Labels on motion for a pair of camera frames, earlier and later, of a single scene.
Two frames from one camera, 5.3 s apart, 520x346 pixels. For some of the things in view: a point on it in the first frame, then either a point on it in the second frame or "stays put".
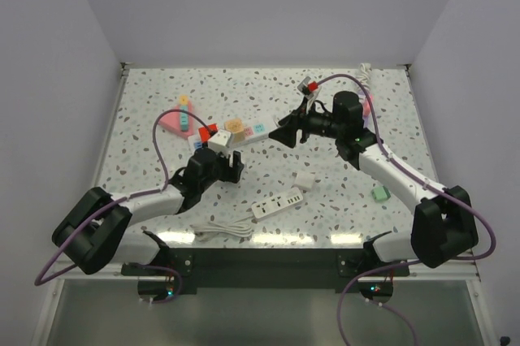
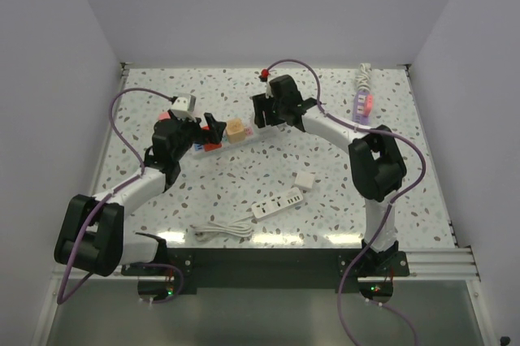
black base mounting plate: [266, 270] stays put
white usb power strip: [276, 203] stays put
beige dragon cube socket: [236, 127] stays put
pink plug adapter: [366, 106] stays put
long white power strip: [253, 132] stays put
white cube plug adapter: [218, 142] -> [184, 106]
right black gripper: [287, 134] -> [262, 105]
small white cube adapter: [305, 180] stays put
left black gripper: [231, 173] -> [213, 136]
